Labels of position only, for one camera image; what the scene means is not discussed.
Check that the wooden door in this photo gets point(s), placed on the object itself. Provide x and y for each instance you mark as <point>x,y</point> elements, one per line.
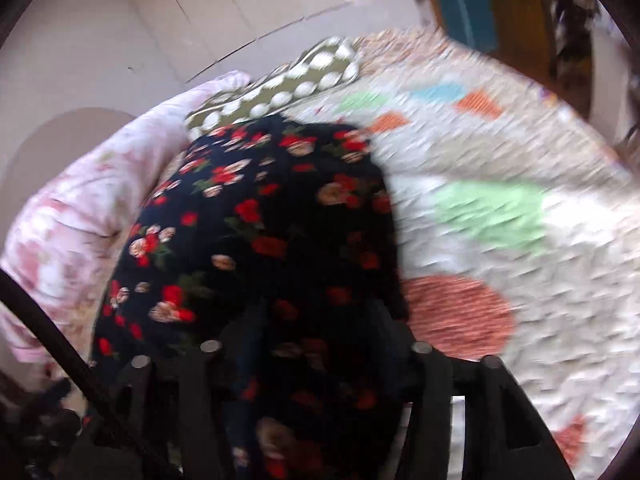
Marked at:
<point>520,5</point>

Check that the green polka dot pillow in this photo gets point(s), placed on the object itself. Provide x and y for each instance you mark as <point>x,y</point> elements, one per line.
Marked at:
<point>320,67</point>

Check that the white cluttered shelf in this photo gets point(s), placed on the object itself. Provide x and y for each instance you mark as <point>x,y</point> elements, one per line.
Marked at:
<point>600,50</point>

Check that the pink floral comforter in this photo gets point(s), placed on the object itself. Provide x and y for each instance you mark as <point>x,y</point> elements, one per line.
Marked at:
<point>65,230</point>

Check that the geometric patterned bed sheet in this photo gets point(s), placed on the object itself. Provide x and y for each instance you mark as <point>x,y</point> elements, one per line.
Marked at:
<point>400,42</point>

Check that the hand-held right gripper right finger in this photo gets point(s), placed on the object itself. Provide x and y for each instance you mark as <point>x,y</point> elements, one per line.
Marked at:
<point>431,385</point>

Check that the teal panel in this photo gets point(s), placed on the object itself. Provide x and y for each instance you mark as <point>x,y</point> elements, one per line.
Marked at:
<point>462,0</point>

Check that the black floral garment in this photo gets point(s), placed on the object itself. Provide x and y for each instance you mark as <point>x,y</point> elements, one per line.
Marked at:
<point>280,220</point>

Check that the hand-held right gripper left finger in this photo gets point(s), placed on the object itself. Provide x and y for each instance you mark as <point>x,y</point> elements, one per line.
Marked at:
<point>200,390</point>

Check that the quilted heart-pattern bedspread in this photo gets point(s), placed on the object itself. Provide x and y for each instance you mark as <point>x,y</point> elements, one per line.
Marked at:
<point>540,280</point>

